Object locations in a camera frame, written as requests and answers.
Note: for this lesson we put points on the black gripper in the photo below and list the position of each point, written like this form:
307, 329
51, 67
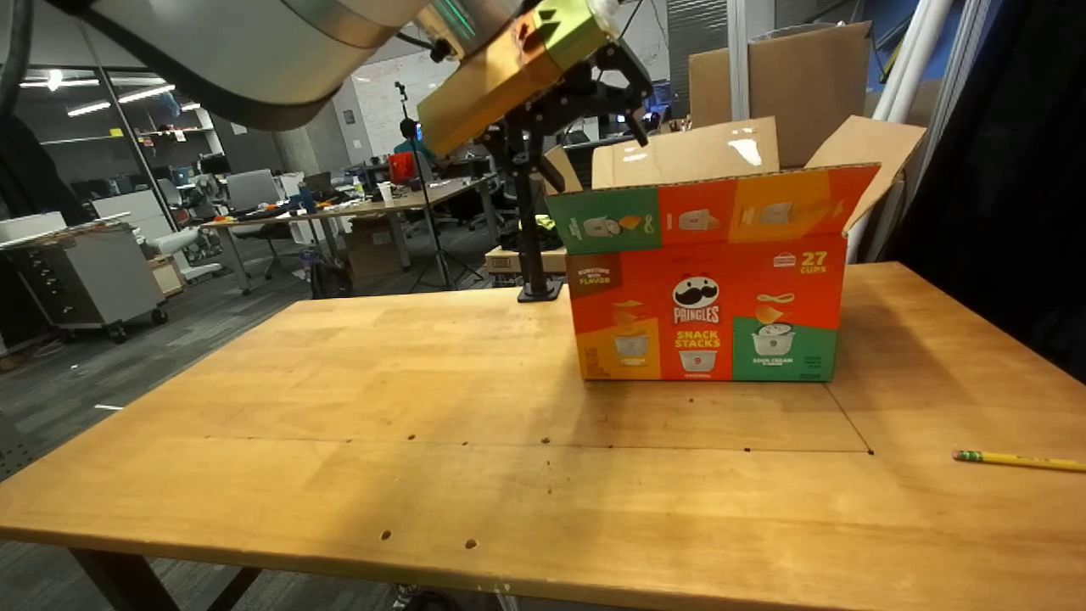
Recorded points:
588, 96

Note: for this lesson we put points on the large brown cardboard box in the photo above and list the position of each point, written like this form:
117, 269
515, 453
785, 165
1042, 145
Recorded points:
792, 89

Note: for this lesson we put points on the orange Pringles cardboard box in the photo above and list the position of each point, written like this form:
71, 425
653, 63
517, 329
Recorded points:
699, 329

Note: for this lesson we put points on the white structural column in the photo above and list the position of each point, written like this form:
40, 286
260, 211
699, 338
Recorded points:
737, 45

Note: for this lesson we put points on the brown carton under desk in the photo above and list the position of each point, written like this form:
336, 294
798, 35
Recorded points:
376, 260

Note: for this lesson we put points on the long office desk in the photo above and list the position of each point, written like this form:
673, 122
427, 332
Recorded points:
340, 208

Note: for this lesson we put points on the grey rolling cabinet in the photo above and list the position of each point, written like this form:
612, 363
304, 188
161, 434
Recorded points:
91, 278

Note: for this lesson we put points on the yellow pencil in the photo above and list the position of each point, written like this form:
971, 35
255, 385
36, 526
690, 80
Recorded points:
1019, 461

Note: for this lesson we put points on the yellow-green wrist camera mount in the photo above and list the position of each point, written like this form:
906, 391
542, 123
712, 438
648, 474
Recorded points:
496, 80

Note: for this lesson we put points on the black camera stand pole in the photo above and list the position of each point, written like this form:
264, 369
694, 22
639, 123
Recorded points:
532, 225

